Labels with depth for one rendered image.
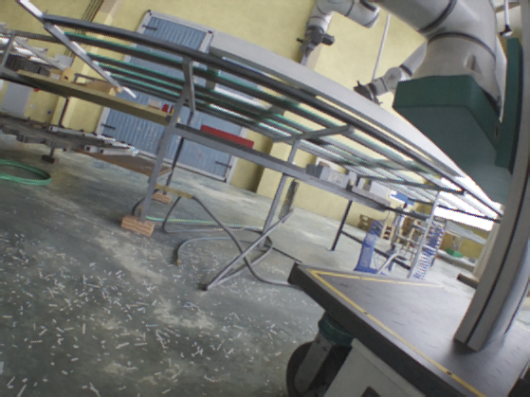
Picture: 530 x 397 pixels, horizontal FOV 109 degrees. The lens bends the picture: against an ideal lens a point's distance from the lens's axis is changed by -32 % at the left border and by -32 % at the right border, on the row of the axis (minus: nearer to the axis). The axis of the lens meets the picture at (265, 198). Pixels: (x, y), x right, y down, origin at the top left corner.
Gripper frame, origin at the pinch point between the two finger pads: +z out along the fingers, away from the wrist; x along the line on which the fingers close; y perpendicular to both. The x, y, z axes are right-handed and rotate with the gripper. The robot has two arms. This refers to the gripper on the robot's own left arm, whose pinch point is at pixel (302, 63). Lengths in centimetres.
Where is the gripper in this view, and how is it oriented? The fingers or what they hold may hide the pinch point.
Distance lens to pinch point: 116.2
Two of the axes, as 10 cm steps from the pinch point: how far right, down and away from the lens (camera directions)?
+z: -3.3, 9.4, 0.7
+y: -9.1, -3.0, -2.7
